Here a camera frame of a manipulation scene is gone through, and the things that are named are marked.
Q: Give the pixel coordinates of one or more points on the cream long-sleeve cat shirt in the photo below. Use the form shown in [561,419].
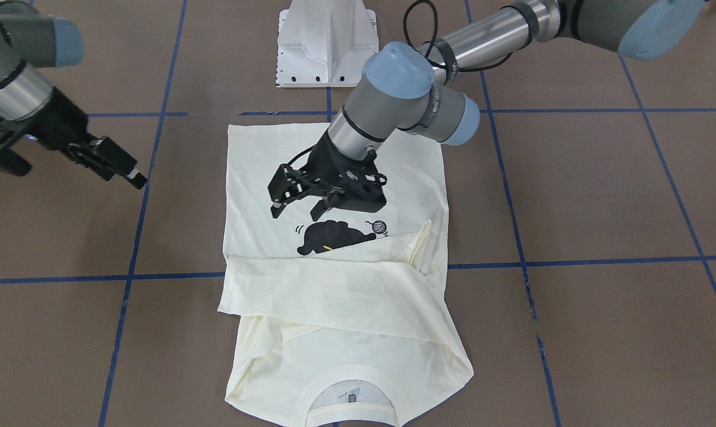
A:
[343,318]

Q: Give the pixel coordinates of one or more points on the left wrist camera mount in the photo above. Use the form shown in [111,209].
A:
[361,192]

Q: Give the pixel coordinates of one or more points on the white camera mast base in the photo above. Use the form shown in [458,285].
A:
[324,43]

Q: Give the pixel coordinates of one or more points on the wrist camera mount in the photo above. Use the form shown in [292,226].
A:
[11,162]
[361,192]

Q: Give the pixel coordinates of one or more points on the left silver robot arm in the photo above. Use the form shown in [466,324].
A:
[407,89]

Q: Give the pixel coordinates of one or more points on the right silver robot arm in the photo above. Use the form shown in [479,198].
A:
[31,106]

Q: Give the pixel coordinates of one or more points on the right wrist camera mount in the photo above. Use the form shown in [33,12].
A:
[11,162]

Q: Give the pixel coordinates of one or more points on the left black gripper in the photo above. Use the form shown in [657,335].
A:
[323,159]

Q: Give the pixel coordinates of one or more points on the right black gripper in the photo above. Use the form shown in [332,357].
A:
[57,124]

